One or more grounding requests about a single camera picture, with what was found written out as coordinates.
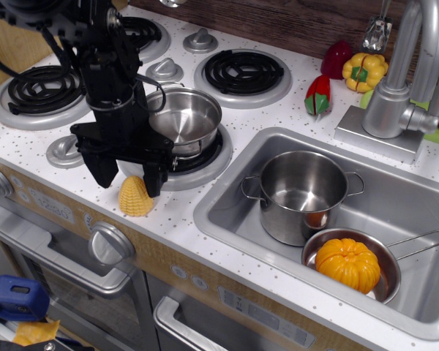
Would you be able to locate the green toy plate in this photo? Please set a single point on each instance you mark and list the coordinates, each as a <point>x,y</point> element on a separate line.
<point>366,97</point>

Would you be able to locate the small steel pan on stove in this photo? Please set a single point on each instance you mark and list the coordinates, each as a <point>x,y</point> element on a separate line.
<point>188,117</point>

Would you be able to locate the orange toy pumpkin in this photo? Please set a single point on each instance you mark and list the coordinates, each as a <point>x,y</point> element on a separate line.
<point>349,262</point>

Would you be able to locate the yellow toy bell pepper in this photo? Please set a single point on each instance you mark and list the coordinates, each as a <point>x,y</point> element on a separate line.
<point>364,71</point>

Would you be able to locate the steel saucepan with handle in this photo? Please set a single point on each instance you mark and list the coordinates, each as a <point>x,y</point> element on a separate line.
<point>391,276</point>

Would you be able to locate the yellow cloth scrap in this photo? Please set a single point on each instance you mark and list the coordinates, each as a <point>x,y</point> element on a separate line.
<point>29,333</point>

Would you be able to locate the silver stove knob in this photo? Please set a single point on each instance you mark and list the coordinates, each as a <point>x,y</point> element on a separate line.
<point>200,42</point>
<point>166,70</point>
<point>63,153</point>

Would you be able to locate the tall steel pot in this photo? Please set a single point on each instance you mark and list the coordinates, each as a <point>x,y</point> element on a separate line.
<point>300,194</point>

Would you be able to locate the yellow toy corn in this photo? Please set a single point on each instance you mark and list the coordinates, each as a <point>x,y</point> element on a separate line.
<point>134,199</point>

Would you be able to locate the silver oven knob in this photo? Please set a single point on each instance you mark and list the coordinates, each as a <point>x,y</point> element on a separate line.
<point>108,245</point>

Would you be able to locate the front right black burner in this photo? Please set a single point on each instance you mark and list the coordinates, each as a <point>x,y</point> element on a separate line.
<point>203,169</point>

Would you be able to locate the dark red toy pepper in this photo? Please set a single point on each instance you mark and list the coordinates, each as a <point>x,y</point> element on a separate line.
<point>335,58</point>

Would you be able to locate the front silver stove knob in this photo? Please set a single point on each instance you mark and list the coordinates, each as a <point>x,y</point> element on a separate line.
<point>63,153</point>

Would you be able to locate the back silver stove knob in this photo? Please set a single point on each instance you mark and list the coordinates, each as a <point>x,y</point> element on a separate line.
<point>200,42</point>

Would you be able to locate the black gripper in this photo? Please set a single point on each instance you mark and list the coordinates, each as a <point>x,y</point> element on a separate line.
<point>121,131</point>

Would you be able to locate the silver toy sink basin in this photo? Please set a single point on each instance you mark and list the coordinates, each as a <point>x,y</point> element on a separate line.
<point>395,212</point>

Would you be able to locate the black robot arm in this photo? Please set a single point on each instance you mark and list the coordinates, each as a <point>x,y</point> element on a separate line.
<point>89,37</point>

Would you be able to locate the silver oven door handle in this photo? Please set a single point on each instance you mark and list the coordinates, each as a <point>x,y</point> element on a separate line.
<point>33,242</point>

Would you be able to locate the front left black burner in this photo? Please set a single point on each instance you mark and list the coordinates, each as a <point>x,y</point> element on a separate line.
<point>42,106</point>

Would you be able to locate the silver toy faucet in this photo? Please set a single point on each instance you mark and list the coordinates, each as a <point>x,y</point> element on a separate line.
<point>405,104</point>

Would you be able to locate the silver dishwasher door handle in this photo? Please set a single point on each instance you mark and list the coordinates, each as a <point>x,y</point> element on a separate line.
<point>164,318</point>

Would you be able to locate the middle silver stove knob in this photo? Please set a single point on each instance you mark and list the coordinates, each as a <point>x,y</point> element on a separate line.
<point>166,70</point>

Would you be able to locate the back right black burner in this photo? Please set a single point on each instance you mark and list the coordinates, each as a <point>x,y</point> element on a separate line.
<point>243,78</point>

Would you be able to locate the red toy chili pepper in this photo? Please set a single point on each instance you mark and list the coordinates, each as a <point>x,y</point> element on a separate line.
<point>318,97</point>

